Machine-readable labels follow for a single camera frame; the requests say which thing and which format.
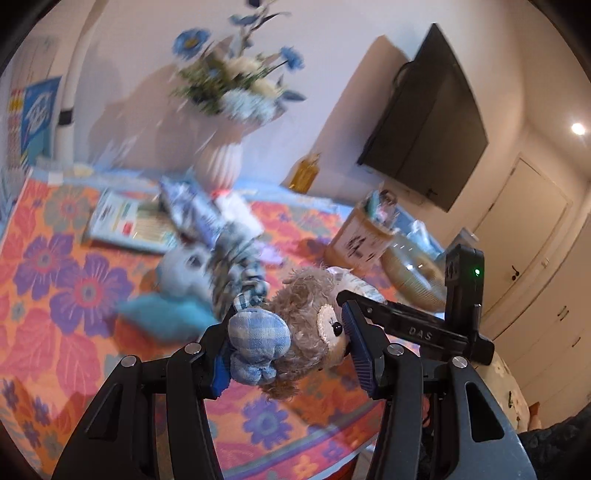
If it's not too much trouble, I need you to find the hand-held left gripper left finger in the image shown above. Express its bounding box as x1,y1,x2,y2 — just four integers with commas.
51,322,237,480

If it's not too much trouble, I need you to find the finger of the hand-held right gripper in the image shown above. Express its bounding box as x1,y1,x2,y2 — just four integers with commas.
336,290,448,352

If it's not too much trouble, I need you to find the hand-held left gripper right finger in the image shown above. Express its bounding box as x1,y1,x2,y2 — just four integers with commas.
339,305,541,480

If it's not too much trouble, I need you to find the brown plush teddy bear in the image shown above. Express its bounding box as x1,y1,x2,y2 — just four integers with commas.
226,265,385,400

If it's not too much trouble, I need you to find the woven basket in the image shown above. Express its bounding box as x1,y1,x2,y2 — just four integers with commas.
380,234,451,313

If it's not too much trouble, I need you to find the white door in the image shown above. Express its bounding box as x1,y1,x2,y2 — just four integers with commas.
470,157,570,296

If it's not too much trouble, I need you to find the beige paper pen holder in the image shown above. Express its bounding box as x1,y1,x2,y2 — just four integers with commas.
325,191,399,274

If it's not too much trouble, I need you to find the blue plush toy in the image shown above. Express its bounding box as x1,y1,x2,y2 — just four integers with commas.
117,244,219,343

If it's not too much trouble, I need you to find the striped knitted cloth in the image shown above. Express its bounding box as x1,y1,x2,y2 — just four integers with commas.
209,222,271,325

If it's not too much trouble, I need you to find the white plastic packet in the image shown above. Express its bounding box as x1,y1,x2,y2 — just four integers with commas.
216,191,265,237

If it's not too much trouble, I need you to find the floral tablecloth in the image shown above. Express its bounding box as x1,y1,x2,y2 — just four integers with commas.
0,166,416,480

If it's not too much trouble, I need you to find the blue white snack packet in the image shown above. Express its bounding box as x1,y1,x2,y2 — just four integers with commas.
159,177,232,246

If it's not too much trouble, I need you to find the person's dark clothing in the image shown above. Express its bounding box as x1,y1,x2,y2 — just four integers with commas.
516,405,591,480

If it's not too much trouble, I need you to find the illustrated booklet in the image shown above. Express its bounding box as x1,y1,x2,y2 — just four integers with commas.
82,188,182,256

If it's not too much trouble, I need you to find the yellow bottle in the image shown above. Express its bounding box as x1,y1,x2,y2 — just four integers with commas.
288,154,322,193

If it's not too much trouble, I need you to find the white ribbed vase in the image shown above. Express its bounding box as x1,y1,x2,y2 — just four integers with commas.
196,115,260,189

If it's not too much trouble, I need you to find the blue and white flower bouquet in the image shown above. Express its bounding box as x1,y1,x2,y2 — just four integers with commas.
170,0,308,126

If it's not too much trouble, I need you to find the white pipe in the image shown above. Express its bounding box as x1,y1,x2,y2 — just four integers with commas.
54,0,108,161

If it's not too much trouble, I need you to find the black wall television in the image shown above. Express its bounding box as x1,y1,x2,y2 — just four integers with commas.
356,23,489,213

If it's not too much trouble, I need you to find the blue wall poster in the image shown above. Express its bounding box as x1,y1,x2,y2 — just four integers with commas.
6,76,64,168

